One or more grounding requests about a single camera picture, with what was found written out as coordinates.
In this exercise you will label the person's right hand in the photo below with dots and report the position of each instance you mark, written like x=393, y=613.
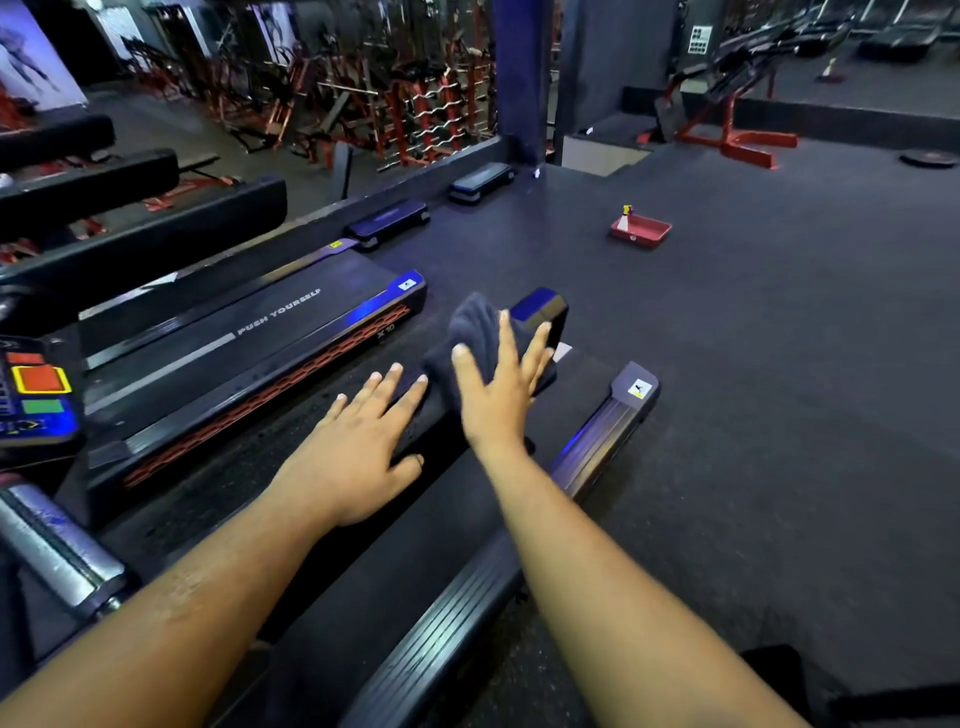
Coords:
x=491, y=409

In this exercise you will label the person's left hand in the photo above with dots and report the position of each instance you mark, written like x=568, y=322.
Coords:
x=345, y=465

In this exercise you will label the person's right middle finger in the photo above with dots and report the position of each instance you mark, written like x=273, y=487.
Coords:
x=536, y=349

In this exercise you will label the person's right thumb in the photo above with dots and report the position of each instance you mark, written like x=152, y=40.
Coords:
x=466, y=371

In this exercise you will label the person's left middle finger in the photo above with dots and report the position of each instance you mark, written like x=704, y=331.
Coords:
x=384, y=390

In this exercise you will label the person's left thumb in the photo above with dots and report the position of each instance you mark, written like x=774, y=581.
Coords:
x=405, y=469

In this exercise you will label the person's left little finger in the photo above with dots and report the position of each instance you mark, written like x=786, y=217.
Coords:
x=334, y=411

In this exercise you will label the dark grey cleaning cloth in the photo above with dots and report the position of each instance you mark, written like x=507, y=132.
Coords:
x=472, y=326

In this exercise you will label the person's left forearm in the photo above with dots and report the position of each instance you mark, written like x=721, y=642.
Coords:
x=187, y=607

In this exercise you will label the person's right forearm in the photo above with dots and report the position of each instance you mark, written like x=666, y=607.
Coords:
x=600, y=600

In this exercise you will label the black treadmill with red mesh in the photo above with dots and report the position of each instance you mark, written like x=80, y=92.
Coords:
x=262, y=330

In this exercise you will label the black treadmill with grey rails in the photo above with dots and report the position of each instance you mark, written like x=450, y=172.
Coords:
x=367, y=600

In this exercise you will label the white spray bottle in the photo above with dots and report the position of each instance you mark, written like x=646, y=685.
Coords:
x=625, y=221

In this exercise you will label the red plastic tray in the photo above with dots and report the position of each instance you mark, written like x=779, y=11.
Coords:
x=643, y=232

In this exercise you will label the black aerobic step platform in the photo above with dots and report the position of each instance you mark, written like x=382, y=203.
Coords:
x=481, y=180
x=386, y=220

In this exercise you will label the rack of curl bars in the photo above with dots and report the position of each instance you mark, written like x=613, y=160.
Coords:
x=435, y=112

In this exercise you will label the blue pillar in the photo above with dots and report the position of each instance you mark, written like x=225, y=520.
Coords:
x=523, y=75

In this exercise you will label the red and black weight bench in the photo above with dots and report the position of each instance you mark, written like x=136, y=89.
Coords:
x=739, y=139

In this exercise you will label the treadmill console with coloured buttons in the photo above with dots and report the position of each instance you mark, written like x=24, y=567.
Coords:
x=37, y=390

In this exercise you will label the red gym machines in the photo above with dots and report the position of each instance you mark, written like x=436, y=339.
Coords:
x=262, y=82

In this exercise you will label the small floor cone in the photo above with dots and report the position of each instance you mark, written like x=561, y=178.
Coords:
x=829, y=70

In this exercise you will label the black weight plate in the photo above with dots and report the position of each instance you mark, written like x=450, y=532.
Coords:
x=928, y=158

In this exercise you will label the row of black treadmills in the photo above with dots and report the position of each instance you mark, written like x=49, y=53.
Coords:
x=892, y=37

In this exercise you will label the small white wall sign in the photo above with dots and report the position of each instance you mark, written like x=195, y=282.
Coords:
x=700, y=40

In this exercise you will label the white wall poster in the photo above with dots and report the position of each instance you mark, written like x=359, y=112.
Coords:
x=34, y=52

